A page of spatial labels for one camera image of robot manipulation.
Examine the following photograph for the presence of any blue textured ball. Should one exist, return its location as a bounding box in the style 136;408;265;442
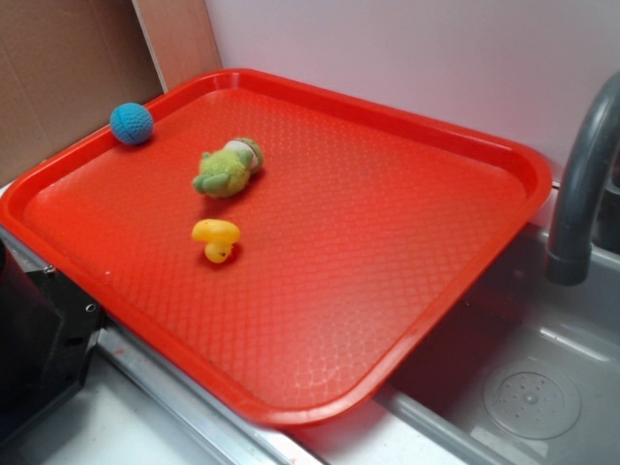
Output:
109;103;154;145

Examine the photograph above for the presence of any grey plastic sink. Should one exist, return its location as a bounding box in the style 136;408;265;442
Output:
292;204;619;464

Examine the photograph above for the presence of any wooden board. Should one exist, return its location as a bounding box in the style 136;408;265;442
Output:
133;0;222;92

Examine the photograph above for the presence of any brown cardboard panel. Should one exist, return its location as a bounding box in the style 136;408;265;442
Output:
1;1;162;184

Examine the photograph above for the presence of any grey plastic faucet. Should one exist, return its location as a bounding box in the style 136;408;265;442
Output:
544;74;619;286

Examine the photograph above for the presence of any yellow rubber duck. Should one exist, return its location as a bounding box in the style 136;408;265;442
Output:
191;219;241;264

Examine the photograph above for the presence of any green plush frog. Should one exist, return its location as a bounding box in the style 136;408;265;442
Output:
192;138;264;199

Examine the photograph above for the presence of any red plastic tray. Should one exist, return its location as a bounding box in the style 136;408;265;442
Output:
1;70;552;426

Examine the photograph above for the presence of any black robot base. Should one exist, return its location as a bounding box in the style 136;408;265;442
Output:
1;244;102;445

